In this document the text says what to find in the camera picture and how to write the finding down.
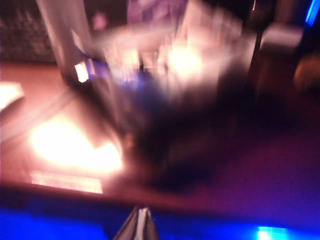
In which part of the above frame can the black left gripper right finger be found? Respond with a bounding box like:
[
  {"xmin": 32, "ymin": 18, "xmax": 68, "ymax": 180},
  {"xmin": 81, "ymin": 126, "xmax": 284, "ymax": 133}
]
[{"xmin": 138, "ymin": 206, "xmax": 161, "ymax": 240}]

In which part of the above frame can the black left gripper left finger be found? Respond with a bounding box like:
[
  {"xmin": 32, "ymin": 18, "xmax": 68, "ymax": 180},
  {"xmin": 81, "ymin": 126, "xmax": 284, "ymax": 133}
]
[{"xmin": 112, "ymin": 206, "xmax": 141, "ymax": 240}]

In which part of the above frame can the brown kiwi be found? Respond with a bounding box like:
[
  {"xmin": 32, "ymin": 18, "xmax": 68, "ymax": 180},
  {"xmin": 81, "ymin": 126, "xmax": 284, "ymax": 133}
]
[{"xmin": 292, "ymin": 52, "xmax": 320, "ymax": 97}]

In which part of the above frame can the clear plastic bag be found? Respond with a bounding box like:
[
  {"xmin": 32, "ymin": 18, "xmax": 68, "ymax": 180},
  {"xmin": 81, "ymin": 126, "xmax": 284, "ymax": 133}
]
[{"xmin": 72, "ymin": 0, "xmax": 258, "ymax": 141}]

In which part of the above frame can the white flat paper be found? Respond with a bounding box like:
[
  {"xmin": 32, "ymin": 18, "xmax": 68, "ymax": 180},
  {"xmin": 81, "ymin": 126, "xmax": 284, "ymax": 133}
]
[{"xmin": 0, "ymin": 81, "xmax": 25, "ymax": 110}]

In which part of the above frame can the white power adapter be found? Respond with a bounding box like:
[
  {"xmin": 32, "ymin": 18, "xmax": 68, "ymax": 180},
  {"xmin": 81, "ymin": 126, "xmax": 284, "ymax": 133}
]
[{"xmin": 259, "ymin": 24, "xmax": 304, "ymax": 52}]

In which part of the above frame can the silver metal post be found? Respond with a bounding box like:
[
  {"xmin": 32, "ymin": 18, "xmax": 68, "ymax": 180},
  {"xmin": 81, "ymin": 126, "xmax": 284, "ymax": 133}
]
[{"xmin": 36, "ymin": 0, "xmax": 95, "ymax": 85}]

